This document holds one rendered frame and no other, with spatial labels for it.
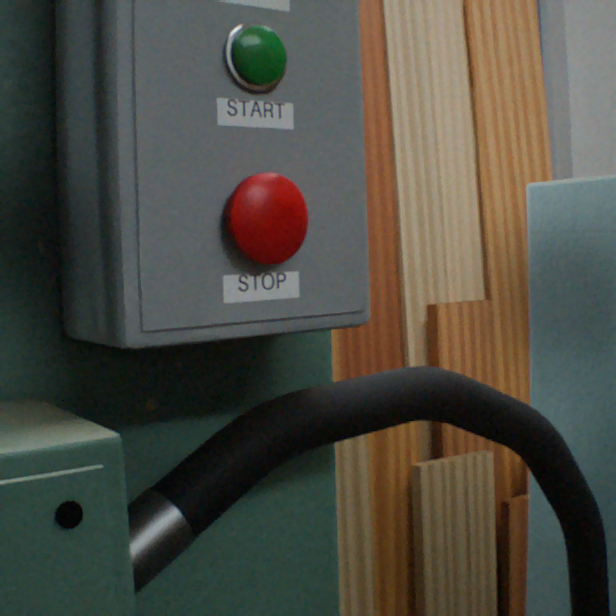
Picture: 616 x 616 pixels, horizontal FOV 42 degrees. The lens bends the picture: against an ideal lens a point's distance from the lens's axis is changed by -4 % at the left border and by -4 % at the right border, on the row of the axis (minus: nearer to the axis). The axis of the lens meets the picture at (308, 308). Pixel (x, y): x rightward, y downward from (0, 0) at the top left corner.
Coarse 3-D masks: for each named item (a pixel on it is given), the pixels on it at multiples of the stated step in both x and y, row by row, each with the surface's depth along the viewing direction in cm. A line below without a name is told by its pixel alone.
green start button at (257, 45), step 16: (240, 32) 27; (256, 32) 27; (272, 32) 27; (224, 48) 27; (240, 48) 27; (256, 48) 27; (272, 48) 27; (240, 64) 27; (256, 64) 27; (272, 64) 27; (240, 80) 27; (256, 80) 27; (272, 80) 28
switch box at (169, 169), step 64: (64, 0) 28; (128, 0) 25; (192, 0) 26; (320, 0) 29; (64, 64) 29; (128, 64) 25; (192, 64) 26; (320, 64) 29; (64, 128) 29; (128, 128) 25; (192, 128) 26; (256, 128) 28; (320, 128) 29; (64, 192) 29; (128, 192) 25; (192, 192) 27; (320, 192) 29; (64, 256) 30; (128, 256) 26; (192, 256) 27; (320, 256) 30; (64, 320) 30; (128, 320) 26; (192, 320) 27; (256, 320) 28; (320, 320) 30
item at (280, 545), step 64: (0, 0) 28; (0, 64) 29; (0, 128) 29; (0, 192) 29; (0, 256) 29; (0, 320) 29; (0, 384) 29; (64, 384) 31; (128, 384) 32; (192, 384) 34; (256, 384) 36; (320, 384) 38; (128, 448) 32; (192, 448) 34; (320, 448) 38; (256, 512) 36; (320, 512) 38; (192, 576) 34; (256, 576) 36; (320, 576) 38
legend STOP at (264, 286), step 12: (228, 276) 27; (240, 276) 28; (252, 276) 28; (264, 276) 28; (276, 276) 29; (288, 276) 29; (228, 288) 27; (240, 288) 28; (252, 288) 28; (264, 288) 28; (276, 288) 29; (288, 288) 29; (228, 300) 27; (240, 300) 28; (252, 300) 28
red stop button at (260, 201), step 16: (256, 176) 27; (272, 176) 27; (240, 192) 27; (256, 192) 27; (272, 192) 27; (288, 192) 28; (240, 208) 27; (256, 208) 27; (272, 208) 27; (288, 208) 27; (304, 208) 28; (240, 224) 27; (256, 224) 27; (272, 224) 27; (288, 224) 28; (304, 224) 28; (240, 240) 27; (256, 240) 27; (272, 240) 27; (288, 240) 28; (256, 256) 27; (272, 256) 27; (288, 256) 28
